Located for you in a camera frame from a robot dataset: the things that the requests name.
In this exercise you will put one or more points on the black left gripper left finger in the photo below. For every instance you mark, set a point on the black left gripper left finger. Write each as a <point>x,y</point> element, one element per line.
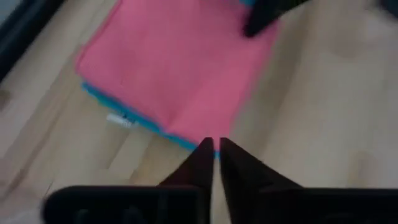
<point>196,174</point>

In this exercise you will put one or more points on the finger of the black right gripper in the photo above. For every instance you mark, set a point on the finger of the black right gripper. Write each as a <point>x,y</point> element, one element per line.
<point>267,15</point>
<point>391,5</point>

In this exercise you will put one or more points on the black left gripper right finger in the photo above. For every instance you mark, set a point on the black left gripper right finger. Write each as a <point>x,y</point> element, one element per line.
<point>245,177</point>

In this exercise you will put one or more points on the blue microfiber towel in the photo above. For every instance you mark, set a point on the blue microfiber towel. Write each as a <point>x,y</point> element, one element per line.
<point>124,107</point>

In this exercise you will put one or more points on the pink microfiber towel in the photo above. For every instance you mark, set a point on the pink microfiber towel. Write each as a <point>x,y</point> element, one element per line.
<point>174,62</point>

